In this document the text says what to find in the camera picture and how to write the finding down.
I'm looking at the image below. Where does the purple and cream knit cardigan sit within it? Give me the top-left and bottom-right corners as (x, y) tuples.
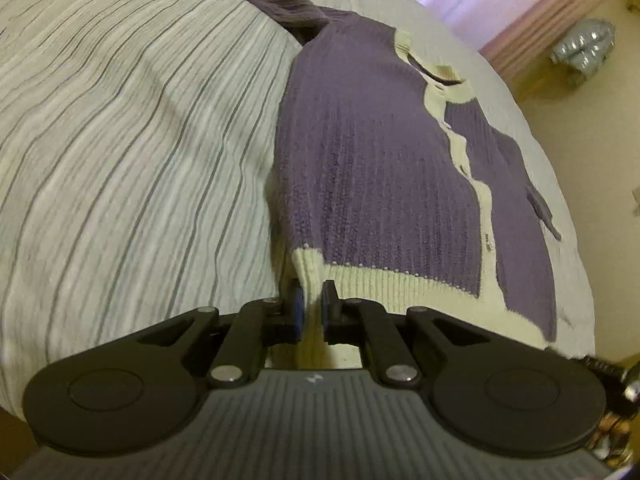
(45, 0), (563, 368)

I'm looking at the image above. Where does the silvery patterned cloth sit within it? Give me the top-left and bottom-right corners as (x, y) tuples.
(549, 18), (617, 87)

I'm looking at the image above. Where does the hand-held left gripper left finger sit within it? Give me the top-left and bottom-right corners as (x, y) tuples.
(135, 286), (307, 390)

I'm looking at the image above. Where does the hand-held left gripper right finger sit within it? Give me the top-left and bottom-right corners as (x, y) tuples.
(320, 280), (501, 390)

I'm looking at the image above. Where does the pink drape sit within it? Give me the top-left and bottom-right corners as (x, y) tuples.
(477, 0), (628, 92)

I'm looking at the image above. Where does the bed with grey striped bedspread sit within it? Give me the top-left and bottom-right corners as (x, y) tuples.
(0, 0), (597, 423)

